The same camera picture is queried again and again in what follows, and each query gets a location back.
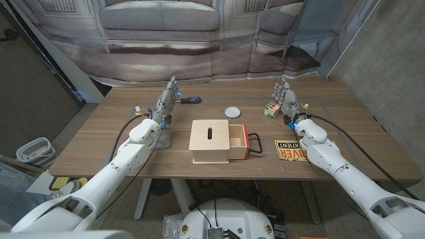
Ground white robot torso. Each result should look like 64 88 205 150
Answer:
179 198 276 239

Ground yellow bumper sticker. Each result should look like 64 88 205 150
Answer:
274 139 309 162

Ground wooden drawer red front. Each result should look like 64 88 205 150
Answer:
228 124 264 161

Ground table leg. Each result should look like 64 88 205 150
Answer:
300 181 322 225
169 179 197 216
133 179 153 221

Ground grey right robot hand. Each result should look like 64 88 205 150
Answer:
272 76 308 125

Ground yellow black floor pad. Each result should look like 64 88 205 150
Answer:
48 176 89 192

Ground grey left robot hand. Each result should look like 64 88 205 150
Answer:
151 75 182 129

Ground blue black screwdriver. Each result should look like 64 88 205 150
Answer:
175 96 202 105

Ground white jar lid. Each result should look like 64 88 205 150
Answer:
224 106 242 119

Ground rubik's cube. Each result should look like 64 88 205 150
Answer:
264 100 282 120

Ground wooden box with slot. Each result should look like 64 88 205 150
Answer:
188 119 231 165

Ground printed room backdrop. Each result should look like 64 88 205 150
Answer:
9 0 381 88

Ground person in jeans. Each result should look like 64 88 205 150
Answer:
0 180 80 227

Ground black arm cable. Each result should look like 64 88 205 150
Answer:
307 114 420 200
108 112 153 163

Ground flat grey tin can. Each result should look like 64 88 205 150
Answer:
154 134 172 151

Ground clear plastic container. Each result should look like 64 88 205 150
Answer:
161 214 185 239

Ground white slanted post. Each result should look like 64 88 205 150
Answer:
8 0 104 104

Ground black round fan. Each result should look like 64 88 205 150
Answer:
149 179 172 197

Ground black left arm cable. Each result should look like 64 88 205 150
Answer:
108 112 153 163

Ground clear storage bin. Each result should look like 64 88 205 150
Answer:
0 162 31 192

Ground grey plastic basket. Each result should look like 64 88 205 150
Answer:
15 137 58 169

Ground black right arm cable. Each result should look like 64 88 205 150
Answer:
307 114 420 200

